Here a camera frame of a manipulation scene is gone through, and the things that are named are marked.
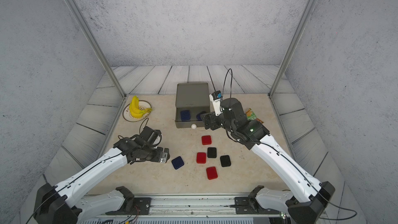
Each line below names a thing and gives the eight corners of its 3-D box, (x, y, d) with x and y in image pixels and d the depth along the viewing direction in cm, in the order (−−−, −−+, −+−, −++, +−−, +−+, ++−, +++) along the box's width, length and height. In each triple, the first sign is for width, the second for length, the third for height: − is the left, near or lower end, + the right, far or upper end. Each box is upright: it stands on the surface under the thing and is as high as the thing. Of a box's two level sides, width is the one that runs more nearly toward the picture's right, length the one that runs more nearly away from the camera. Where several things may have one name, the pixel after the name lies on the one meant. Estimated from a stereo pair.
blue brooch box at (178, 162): (175, 170, 86) (174, 169, 85) (171, 162, 89) (170, 161, 88) (184, 164, 89) (184, 162, 87) (180, 156, 92) (180, 155, 90)
